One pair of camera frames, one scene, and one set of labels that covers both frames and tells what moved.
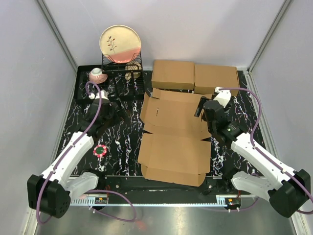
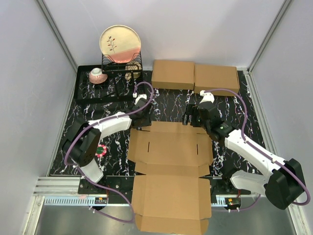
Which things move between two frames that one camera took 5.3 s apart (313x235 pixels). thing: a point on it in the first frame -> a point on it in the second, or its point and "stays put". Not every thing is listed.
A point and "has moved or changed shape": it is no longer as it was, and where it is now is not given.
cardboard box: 173,74 stays put
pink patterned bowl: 96,76 stays put
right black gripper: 200,106 -> 190,109
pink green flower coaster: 100,150 stays put
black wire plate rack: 134,65 stays put
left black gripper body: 111,118 -> 146,120
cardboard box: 174,150 has moved or changed shape
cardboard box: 208,77 stays put
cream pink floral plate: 122,43 stays put
